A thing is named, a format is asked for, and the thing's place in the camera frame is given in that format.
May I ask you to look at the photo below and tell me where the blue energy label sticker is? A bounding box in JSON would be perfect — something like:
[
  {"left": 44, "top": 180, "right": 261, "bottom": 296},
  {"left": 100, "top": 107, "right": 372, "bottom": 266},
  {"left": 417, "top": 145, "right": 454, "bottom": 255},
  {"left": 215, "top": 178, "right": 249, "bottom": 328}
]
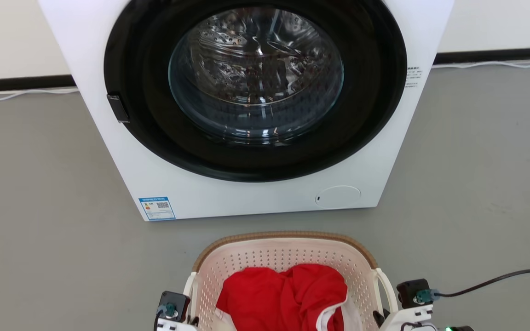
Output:
[{"left": 138, "top": 197, "right": 176, "bottom": 221}]

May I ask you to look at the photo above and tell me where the round white filter cover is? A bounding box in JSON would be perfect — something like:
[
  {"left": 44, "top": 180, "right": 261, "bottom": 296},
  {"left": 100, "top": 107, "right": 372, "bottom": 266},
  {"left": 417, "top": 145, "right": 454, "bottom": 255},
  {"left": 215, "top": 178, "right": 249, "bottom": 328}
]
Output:
[{"left": 315, "top": 185, "right": 362, "bottom": 207}]

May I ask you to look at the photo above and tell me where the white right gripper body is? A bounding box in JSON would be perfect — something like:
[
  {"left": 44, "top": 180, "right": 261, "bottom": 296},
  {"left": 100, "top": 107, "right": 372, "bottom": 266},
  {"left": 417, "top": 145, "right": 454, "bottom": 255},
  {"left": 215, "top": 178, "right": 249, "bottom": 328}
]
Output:
[{"left": 379, "top": 304, "right": 436, "bottom": 331}]

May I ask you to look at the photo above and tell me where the beige perforated laundry basket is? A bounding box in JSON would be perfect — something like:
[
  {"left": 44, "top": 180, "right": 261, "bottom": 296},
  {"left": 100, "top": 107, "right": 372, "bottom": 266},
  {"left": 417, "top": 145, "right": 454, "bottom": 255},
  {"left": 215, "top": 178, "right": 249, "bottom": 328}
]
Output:
[{"left": 183, "top": 231, "right": 400, "bottom": 331}]

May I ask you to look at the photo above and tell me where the small printed text label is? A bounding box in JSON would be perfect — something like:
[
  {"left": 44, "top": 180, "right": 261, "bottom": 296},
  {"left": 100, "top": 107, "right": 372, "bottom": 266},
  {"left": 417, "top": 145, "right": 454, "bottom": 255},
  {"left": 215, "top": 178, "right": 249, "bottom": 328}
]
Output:
[{"left": 405, "top": 66, "right": 424, "bottom": 88}]

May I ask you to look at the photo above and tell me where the black round washer door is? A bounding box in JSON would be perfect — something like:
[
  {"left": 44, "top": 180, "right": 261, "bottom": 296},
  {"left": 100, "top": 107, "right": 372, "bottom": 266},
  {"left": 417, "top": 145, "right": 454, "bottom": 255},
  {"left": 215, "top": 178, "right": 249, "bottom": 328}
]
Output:
[{"left": 104, "top": 0, "right": 408, "bottom": 183}]

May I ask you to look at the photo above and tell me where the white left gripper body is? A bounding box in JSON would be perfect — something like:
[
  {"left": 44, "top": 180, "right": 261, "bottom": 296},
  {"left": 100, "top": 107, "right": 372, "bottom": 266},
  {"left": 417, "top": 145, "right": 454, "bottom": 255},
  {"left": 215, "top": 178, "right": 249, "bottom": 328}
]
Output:
[{"left": 156, "top": 319, "right": 197, "bottom": 331}]

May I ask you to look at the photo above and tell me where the thin white floor cable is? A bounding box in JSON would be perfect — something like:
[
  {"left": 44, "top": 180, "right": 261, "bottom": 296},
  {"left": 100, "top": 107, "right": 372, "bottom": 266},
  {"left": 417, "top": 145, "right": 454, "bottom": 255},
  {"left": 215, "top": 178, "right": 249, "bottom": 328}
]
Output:
[
  {"left": 432, "top": 58, "right": 530, "bottom": 69},
  {"left": 0, "top": 87, "right": 80, "bottom": 101}
]

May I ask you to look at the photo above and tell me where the white garment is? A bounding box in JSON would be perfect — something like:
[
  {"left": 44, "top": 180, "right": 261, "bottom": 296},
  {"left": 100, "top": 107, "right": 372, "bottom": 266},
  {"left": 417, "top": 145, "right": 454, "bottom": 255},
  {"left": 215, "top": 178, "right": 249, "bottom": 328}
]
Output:
[{"left": 316, "top": 294, "right": 363, "bottom": 331}]

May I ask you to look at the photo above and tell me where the red garment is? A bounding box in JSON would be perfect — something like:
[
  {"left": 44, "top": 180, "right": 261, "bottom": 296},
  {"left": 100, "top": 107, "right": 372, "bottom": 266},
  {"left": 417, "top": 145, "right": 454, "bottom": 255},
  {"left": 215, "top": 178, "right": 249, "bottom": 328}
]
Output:
[{"left": 216, "top": 263, "right": 349, "bottom": 331}]

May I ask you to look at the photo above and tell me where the white front-load washing machine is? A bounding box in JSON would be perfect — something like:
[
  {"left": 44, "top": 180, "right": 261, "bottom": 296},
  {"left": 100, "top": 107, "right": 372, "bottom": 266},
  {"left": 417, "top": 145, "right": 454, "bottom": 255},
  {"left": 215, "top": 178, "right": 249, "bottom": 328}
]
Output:
[{"left": 38, "top": 0, "right": 455, "bottom": 222}]

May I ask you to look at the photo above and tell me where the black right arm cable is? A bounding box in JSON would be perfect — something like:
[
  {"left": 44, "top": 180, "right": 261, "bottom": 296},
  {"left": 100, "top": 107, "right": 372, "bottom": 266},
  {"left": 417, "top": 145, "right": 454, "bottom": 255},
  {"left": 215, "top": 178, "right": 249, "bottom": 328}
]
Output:
[{"left": 431, "top": 269, "right": 530, "bottom": 299}]

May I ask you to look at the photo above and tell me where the black washer door handle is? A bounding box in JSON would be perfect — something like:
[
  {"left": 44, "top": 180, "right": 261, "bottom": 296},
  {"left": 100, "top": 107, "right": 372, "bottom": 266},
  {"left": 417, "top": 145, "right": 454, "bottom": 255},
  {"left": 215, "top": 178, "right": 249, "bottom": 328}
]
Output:
[{"left": 107, "top": 94, "right": 131, "bottom": 124}]

